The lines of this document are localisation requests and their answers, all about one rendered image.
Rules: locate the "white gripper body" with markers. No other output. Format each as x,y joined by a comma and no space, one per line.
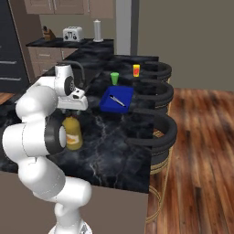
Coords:
73,104

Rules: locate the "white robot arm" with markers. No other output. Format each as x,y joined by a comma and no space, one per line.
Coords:
36,143

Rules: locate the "yellow juice bottle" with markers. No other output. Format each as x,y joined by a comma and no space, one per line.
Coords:
74,134

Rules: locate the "black curved sink tap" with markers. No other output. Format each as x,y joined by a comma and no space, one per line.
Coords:
79,69

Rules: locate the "blue square tray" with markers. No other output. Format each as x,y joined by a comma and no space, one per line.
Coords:
117,99

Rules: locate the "green cup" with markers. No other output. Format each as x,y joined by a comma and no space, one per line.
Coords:
114,78

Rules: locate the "beige base cupboards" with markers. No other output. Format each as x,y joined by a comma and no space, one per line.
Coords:
45,59

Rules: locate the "white toaster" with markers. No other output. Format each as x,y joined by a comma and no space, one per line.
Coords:
73,34

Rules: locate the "yellow and red cup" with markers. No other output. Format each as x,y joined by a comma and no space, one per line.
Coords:
136,70

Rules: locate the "brown knife block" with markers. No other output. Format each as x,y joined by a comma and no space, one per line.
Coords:
48,34

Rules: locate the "white paper towel roll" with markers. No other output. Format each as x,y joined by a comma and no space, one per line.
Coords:
97,30

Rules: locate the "black fridge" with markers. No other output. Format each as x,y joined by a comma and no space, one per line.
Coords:
12,45

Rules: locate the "black round bar stool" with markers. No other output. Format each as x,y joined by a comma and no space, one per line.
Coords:
160,93
158,70
163,134

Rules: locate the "beige wall cupboards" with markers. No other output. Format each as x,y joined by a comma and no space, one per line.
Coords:
68,7

